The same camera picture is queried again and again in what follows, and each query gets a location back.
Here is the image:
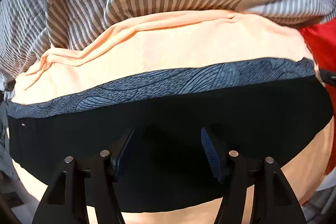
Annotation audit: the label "dark grey clothes pile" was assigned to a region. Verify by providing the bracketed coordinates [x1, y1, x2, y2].
[1, 91, 18, 179]

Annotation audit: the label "red embroidered cushion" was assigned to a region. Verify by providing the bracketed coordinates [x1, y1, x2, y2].
[299, 19, 335, 177]

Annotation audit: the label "peach orange blanket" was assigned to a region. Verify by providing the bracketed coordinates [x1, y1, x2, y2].
[14, 10, 334, 223]

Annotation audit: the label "black pants with patterned waistband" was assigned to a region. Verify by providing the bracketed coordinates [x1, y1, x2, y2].
[6, 58, 333, 213]

